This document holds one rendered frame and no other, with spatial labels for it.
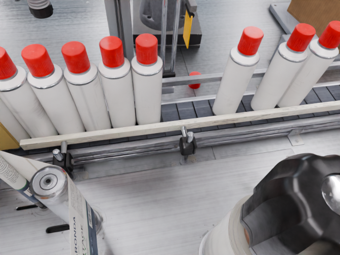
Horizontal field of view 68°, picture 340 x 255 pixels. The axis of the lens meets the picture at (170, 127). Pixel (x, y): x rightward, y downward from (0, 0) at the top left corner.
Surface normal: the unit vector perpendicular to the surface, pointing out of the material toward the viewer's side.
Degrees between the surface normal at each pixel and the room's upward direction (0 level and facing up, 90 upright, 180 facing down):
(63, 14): 0
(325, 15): 90
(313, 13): 90
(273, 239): 90
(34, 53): 3
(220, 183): 0
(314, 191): 10
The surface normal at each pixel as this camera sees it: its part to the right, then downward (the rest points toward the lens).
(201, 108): 0.06, -0.55
